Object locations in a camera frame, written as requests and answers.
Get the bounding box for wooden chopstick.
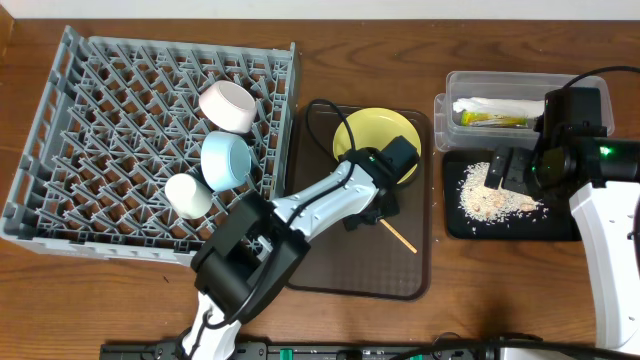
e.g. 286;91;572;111
379;219;418;254

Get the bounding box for white paper cup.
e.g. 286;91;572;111
164;173;213;219

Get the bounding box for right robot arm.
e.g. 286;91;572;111
485;86;639;354

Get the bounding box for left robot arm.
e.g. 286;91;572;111
176;148;403;359

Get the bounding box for green snack wrapper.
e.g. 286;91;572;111
460;111;528;128

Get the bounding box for rice leftovers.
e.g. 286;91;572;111
457;162;546;235

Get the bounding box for white napkin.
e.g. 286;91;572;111
452;97;545;118

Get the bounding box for clear plastic bin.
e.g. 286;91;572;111
433;70;615;154

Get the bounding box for brown serving tray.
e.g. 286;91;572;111
284;104;433;301

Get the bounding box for grey dishwasher rack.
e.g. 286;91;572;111
1;28;300;265

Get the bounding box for blue bowl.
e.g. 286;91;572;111
201;131;252;192

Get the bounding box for black waste tray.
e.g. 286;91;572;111
442;150;581;242

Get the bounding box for yellow plate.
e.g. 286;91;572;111
332;108;422;185

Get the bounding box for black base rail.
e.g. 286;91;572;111
98;332;596;360

